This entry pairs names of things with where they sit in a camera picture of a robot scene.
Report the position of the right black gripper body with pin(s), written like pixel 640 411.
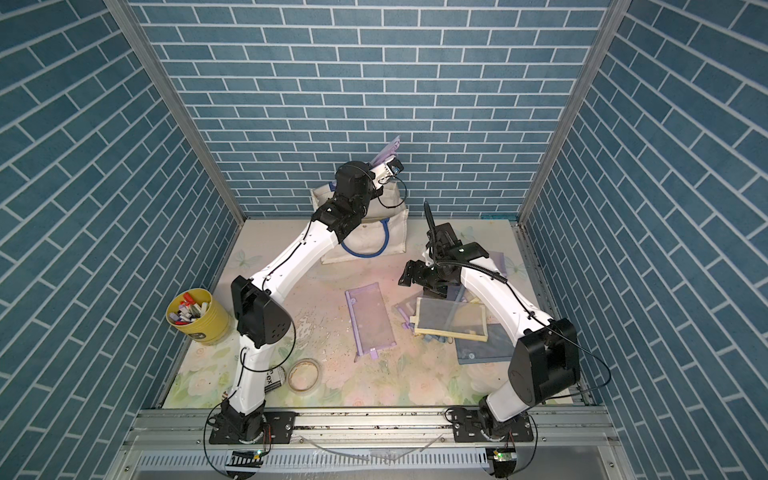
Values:
pixel 431 278

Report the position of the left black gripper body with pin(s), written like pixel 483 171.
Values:
pixel 367 196

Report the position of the yellow trimmed mesh pouch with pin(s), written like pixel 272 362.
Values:
pixel 444 318

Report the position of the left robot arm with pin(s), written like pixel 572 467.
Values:
pixel 262 320

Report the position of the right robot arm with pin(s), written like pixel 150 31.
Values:
pixel 545 357

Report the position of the white canvas tote bag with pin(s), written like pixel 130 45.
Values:
pixel 382 231

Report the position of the blue mesh pouch right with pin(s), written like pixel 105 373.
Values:
pixel 498 348

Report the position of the clear tape roll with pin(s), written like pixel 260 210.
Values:
pixel 304 376

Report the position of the yellow cup with markers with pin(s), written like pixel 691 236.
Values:
pixel 199 316

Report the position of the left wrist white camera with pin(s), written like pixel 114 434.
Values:
pixel 386 169

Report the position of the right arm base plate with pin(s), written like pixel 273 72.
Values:
pixel 473 425

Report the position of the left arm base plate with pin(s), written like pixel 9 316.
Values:
pixel 268 428

